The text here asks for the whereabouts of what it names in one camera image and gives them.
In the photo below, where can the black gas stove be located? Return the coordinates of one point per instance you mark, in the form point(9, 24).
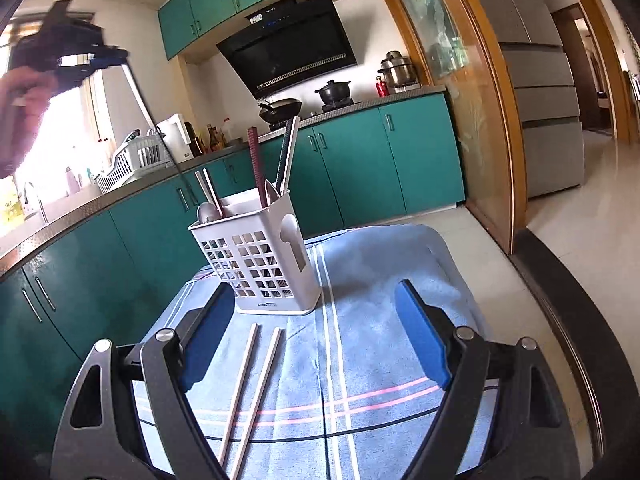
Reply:
point(340, 107)

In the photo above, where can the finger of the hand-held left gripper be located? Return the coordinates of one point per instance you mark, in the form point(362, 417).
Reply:
point(110, 57)

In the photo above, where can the black cooking pot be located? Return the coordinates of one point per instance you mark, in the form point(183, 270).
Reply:
point(334, 94)

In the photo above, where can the grey refrigerator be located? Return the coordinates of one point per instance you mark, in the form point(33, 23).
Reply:
point(540, 85)

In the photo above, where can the dark red chopstick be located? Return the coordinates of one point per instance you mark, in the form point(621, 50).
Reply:
point(255, 170)

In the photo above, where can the teal lower kitchen cabinets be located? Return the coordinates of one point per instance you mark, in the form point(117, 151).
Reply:
point(350, 170)

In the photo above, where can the white electric kettle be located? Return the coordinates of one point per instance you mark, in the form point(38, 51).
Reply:
point(175, 140)

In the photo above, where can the wooden framed glass door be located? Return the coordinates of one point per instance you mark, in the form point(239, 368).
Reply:
point(465, 110)

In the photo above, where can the person's left hand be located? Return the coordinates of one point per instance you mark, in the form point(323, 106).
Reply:
point(20, 110)

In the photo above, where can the pale chopstick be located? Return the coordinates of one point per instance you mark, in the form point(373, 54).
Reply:
point(240, 385)
point(257, 400)

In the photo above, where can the blue striped cloth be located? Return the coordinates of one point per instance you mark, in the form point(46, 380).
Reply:
point(360, 350)

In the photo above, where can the stacked steel pot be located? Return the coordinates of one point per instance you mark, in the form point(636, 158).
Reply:
point(397, 72)

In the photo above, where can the white plastic utensil holder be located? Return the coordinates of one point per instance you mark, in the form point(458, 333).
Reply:
point(280, 260)

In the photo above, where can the pink bottle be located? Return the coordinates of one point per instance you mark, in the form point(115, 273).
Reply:
point(72, 182)

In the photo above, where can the black range hood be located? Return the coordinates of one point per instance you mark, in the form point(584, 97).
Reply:
point(285, 45)

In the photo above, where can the red thermos bottle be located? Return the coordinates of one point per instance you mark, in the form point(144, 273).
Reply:
point(382, 87)

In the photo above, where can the black wok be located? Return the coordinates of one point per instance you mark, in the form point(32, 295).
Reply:
point(280, 110)

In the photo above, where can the metal spoon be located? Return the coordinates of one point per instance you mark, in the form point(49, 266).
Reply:
point(206, 212)
point(272, 194)
point(207, 190)

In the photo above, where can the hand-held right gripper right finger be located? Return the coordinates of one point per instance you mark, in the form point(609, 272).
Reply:
point(420, 335)

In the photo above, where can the white plastic jug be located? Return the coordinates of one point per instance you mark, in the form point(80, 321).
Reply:
point(228, 131)

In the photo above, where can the white dish rack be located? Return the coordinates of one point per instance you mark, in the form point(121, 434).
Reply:
point(130, 165)

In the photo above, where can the metal sink faucet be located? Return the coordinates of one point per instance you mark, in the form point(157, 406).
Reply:
point(35, 200)

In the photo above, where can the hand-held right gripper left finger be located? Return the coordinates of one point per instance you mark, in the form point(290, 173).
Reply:
point(207, 340)

